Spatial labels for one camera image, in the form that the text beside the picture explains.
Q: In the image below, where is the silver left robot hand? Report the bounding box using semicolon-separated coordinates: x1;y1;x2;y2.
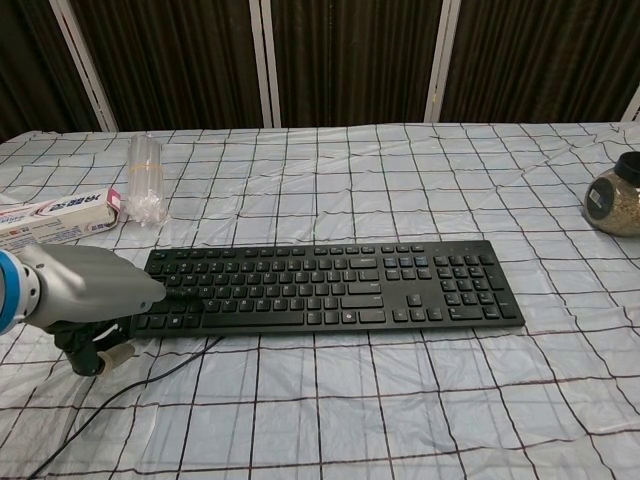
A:
22;243;205;378

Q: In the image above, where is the black computer keyboard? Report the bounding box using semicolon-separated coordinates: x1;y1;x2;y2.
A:
128;240;527;340

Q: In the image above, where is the white toothpaste box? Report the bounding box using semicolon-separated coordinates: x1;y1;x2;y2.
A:
0;188;123;254

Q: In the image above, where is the clear plastic cup stack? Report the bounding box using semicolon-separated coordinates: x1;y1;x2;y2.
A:
125;133;169;227

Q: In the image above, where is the dark folding screen panel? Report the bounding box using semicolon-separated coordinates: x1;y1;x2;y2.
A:
439;0;640;125
263;0;462;129
69;0;267;133
0;0;119;144

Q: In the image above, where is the checked plastic tablecloth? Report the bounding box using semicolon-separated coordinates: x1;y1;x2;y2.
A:
0;119;640;480

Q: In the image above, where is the glass jar with grains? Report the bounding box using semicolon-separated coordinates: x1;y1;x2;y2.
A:
583;152;640;237

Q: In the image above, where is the black keyboard cable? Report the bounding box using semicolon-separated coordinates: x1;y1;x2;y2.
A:
27;335;224;480

